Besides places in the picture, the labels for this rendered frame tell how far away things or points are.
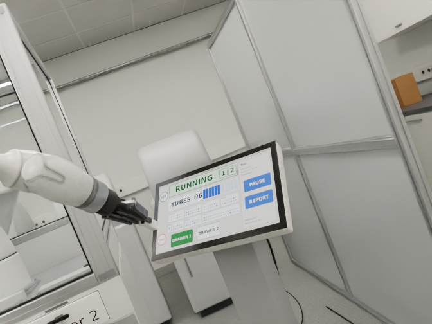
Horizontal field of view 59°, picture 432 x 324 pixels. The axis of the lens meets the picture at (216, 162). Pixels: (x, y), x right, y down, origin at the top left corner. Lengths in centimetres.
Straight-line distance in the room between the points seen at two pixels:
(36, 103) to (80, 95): 321
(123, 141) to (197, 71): 122
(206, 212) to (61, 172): 54
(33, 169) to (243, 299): 84
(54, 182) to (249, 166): 63
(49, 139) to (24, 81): 22
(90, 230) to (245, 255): 56
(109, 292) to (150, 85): 344
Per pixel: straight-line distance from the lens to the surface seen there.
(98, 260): 148
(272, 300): 140
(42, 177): 96
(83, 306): 150
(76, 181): 99
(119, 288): 150
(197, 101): 467
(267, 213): 118
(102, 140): 461
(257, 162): 127
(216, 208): 129
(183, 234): 133
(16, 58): 155
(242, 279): 140
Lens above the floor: 128
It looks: 3 degrees down
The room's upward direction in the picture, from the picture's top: 22 degrees counter-clockwise
